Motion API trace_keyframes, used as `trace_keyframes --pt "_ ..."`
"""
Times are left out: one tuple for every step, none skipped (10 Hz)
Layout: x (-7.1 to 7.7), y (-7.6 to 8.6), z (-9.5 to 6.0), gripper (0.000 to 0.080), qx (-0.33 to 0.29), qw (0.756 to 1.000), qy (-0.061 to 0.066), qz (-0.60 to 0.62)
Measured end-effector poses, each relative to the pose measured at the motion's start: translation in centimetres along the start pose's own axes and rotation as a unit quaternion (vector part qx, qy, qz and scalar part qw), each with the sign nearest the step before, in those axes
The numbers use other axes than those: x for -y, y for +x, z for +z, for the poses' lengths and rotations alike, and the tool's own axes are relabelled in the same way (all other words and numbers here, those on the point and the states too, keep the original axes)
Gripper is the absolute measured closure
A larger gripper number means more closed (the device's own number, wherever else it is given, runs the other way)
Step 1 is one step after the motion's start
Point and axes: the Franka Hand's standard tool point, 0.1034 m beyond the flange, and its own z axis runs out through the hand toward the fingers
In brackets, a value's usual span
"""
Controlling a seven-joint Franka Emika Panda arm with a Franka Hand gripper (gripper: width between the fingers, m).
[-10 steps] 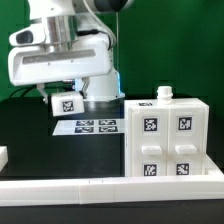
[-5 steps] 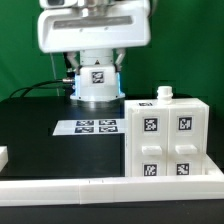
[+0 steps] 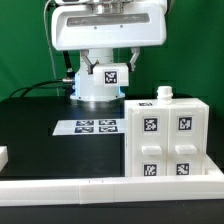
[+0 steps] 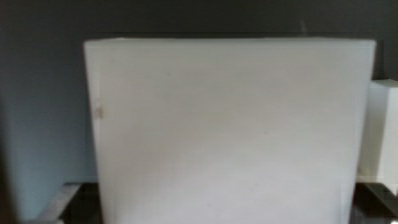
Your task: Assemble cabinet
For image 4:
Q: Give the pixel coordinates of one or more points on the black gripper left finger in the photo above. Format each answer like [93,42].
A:
[73,207]

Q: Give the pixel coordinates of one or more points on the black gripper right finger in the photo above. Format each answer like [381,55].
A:
[375,204]

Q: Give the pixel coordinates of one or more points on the white tagged cube block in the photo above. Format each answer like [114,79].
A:
[228,119]

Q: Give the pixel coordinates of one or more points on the white cabinet box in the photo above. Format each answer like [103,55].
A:
[379,150]

